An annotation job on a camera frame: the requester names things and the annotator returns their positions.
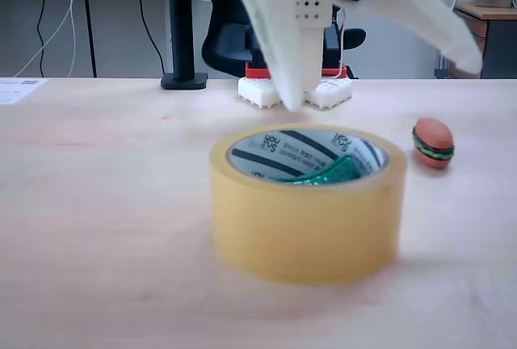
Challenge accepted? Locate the toy hamburger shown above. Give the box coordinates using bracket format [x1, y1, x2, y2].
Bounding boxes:
[411, 116, 456, 170]

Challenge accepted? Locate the background desk with black legs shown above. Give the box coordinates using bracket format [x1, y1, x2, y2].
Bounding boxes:
[0, 0, 207, 79]

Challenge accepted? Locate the white printed paper sheet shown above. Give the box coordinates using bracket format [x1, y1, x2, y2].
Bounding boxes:
[0, 78, 49, 107]

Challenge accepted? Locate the green toy cucumber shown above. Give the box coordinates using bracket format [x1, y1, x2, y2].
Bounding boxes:
[274, 153, 363, 187]

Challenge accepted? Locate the white hanging cable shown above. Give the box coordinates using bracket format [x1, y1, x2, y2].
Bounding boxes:
[11, 0, 100, 78]

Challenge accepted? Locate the red black table clamp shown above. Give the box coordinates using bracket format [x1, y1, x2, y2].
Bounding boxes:
[245, 61, 272, 80]
[321, 62, 349, 80]

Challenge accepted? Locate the black hanging cable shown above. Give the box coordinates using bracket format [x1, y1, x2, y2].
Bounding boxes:
[132, 0, 167, 78]

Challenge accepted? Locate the yellow tape roll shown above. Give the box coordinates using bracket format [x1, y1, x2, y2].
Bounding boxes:
[208, 124, 408, 285]

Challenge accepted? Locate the black office chair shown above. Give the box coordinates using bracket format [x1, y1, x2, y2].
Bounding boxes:
[196, 0, 368, 80]

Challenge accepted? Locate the brown drawer cabinet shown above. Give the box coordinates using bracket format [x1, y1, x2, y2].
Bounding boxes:
[454, 1, 517, 80]

